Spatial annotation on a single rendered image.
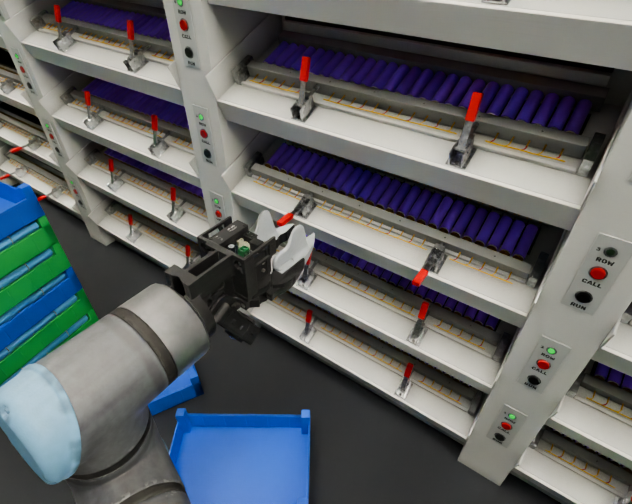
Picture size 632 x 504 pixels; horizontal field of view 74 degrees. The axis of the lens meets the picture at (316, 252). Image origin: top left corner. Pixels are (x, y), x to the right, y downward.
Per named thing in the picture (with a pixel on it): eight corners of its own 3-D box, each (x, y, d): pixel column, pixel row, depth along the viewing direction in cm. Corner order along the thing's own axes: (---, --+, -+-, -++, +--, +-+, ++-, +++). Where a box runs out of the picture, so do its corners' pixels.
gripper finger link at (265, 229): (294, 197, 56) (255, 233, 50) (295, 233, 60) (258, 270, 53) (274, 191, 57) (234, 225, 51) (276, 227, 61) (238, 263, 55)
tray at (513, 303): (522, 329, 66) (536, 303, 58) (237, 204, 92) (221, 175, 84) (563, 233, 73) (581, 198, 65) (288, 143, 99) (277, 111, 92)
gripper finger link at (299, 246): (331, 214, 53) (278, 246, 48) (329, 250, 57) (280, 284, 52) (312, 205, 55) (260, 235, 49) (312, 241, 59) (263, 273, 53)
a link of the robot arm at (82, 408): (11, 445, 38) (-45, 382, 32) (129, 354, 46) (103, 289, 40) (69, 512, 34) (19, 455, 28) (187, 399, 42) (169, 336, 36)
